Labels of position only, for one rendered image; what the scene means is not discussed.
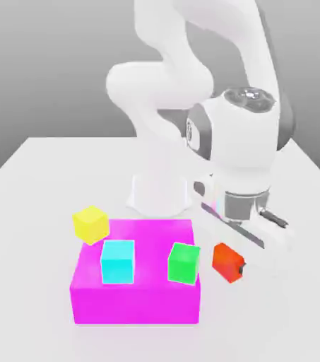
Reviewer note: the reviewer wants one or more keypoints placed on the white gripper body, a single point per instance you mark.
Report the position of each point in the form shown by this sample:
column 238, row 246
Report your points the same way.
column 272, row 237

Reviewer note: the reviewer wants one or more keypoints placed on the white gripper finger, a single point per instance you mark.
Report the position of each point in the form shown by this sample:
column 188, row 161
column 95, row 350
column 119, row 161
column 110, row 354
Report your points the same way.
column 243, row 268

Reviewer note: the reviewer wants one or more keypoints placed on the small red cube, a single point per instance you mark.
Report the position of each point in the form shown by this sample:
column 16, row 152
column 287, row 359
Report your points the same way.
column 226, row 261

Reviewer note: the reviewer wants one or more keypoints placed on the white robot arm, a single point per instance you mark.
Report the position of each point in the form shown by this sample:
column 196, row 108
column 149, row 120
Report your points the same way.
column 244, row 147

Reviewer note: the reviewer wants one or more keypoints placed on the small green cube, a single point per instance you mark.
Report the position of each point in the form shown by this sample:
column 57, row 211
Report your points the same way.
column 183, row 264

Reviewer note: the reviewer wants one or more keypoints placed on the small cyan cube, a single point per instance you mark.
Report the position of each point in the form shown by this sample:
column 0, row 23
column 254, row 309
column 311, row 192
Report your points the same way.
column 117, row 263

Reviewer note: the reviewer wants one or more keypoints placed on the small yellow cube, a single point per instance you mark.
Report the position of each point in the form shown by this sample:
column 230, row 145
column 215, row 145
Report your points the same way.
column 90, row 224

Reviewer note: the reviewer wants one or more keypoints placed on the large magenta box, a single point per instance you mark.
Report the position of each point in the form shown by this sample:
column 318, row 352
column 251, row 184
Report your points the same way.
column 148, row 299

